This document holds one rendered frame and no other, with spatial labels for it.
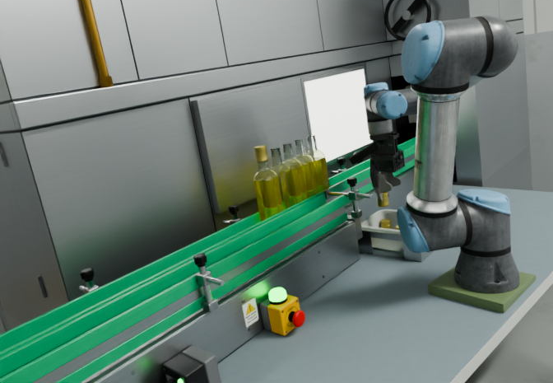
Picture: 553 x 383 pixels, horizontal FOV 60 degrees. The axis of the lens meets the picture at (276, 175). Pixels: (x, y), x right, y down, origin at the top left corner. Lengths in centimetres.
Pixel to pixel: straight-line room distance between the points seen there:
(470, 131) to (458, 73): 118
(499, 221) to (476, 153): 99
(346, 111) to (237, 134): 60
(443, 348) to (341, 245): 47
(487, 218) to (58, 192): 100
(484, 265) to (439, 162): 30
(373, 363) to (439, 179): 42
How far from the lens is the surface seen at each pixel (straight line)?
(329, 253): 140
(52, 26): 125
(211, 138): 142
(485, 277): 127
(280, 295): 118
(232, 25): 156
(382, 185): 153
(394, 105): 136
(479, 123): 219
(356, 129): 199
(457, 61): 102
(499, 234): 125
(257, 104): 155
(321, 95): 181
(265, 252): 123
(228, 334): 117
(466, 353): 111
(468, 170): 224
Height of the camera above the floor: 138
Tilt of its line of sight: 13 degrees down
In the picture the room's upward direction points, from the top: 10 degrees counter-clockwise
